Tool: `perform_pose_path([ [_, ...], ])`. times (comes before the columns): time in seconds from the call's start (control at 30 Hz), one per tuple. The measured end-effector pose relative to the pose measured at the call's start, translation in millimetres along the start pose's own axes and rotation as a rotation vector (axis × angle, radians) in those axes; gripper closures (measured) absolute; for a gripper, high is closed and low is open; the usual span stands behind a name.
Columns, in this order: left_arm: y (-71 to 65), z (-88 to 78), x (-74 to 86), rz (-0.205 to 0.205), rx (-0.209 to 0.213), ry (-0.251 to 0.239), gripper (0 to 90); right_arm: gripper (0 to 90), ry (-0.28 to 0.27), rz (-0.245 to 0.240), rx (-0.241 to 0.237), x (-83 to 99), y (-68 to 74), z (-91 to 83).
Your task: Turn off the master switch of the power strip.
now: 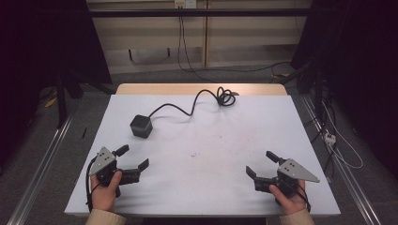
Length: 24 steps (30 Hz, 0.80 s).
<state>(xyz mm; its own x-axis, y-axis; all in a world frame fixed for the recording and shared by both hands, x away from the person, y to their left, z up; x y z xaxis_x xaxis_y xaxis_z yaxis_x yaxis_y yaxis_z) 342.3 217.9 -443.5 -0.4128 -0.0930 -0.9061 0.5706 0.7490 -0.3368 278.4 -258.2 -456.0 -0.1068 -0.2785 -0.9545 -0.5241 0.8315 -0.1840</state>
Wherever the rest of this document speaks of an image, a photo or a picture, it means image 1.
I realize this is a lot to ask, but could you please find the yellow floor tape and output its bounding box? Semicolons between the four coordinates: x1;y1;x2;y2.
44;97;59;109

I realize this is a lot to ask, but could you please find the black wall cable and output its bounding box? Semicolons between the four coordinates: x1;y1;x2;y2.
176;15;293;84

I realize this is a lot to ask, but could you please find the black cube power socket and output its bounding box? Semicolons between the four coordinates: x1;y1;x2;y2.
130;113;154;140

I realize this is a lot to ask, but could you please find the person's left hand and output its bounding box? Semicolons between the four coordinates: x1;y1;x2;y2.
90;171;123;214

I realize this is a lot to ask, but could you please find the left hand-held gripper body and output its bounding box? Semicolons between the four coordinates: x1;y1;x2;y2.
88;146;143;199

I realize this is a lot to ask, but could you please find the black horizontal frame bar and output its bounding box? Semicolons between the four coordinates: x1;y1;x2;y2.
88;7;314;19

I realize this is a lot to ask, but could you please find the aluminium floor rail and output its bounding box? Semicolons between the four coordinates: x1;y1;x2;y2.
6;113;75;225
300;95;383;225

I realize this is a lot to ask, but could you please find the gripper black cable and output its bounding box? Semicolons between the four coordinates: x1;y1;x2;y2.
84;157;103;214
293;183;312;214

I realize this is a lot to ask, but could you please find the black curtain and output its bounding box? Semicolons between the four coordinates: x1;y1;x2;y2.
0;0;113;170
290;0;398;179

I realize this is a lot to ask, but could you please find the black power cable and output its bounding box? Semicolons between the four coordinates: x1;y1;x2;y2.
147;86;240;119

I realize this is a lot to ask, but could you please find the white floor cable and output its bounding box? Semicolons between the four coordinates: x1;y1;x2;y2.
321;99;364;171

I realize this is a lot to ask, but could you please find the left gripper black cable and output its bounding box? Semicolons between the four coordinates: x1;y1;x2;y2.
84;157;103;214

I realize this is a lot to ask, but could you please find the white floor power strip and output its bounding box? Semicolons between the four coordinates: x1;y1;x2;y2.
323;131;338;148

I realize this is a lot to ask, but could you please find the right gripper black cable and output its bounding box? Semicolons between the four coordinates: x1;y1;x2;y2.
293;183;312;214

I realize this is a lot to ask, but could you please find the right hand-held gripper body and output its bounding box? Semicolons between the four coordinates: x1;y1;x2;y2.
253;157;321;199

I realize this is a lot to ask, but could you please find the white wall outlet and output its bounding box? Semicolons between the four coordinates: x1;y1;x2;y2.
174;0;198;9

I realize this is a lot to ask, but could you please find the person's right hand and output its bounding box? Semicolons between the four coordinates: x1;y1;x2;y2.
268;179;309;217

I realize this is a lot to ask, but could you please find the white table cover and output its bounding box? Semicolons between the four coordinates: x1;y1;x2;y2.
63;94;342;218

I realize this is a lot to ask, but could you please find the black metal stand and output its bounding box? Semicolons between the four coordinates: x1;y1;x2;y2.
278;64;325;121
54;69;69;129

